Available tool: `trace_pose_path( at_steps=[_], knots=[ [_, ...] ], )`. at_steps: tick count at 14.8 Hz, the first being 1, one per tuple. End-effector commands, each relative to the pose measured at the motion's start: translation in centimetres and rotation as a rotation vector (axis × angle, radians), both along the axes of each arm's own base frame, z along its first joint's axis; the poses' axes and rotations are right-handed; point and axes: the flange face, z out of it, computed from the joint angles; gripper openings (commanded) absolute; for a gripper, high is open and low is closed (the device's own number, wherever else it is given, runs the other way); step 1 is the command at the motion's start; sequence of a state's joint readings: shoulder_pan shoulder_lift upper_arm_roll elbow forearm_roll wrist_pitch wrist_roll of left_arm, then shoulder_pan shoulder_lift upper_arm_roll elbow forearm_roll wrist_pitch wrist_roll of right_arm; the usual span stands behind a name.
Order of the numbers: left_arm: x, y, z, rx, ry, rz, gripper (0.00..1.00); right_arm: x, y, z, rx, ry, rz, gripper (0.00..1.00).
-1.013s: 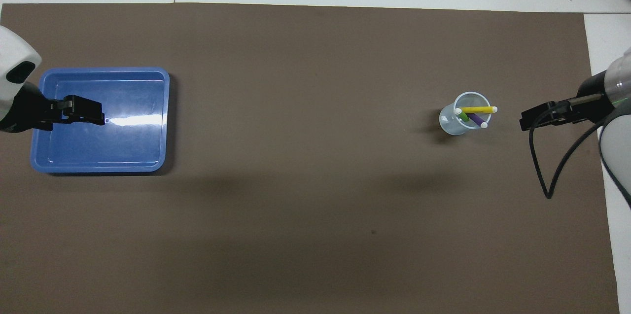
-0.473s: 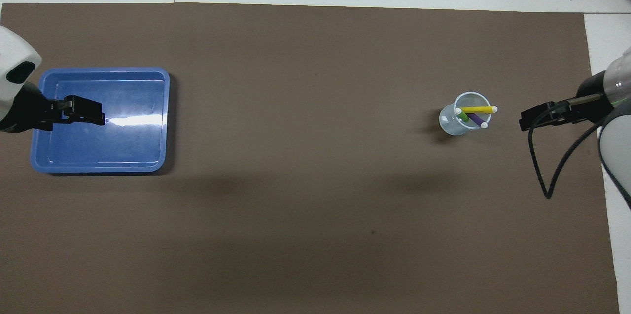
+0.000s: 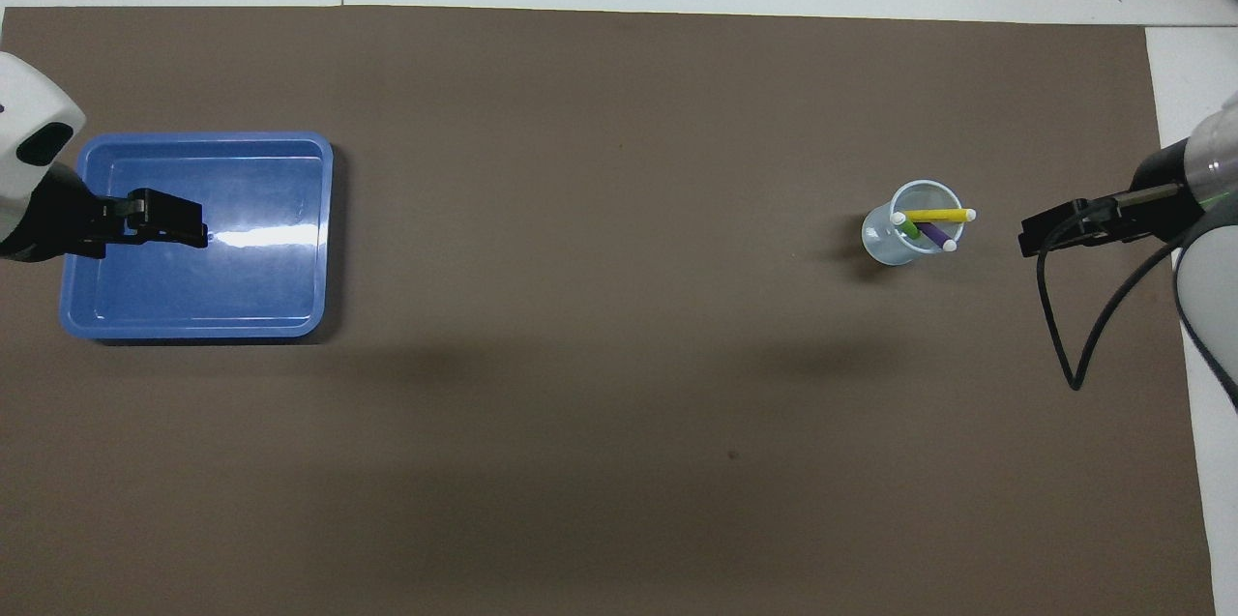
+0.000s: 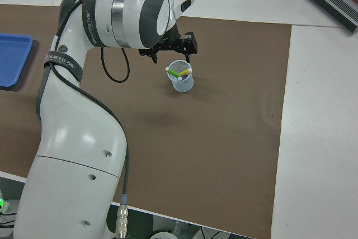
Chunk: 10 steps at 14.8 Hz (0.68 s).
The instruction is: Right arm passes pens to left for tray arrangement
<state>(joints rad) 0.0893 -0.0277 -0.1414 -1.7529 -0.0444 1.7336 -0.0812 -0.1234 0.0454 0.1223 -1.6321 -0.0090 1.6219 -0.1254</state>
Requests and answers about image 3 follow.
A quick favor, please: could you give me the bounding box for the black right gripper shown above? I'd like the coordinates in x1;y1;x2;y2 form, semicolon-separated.
1019;140;1200;257

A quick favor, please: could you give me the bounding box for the blue plastic tray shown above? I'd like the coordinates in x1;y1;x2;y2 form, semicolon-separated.
60;132;335;341

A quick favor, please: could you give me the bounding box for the brown table mat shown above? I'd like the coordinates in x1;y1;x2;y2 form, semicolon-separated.
0;5;1218;616

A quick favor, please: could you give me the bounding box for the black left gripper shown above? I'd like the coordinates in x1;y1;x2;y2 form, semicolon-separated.
0;161;210;261

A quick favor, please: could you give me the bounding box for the clear plastic cup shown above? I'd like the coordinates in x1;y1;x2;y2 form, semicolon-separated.
861;179;965;267

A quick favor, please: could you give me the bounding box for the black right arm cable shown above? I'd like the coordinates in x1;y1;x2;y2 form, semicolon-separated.
1037;189;1189;392

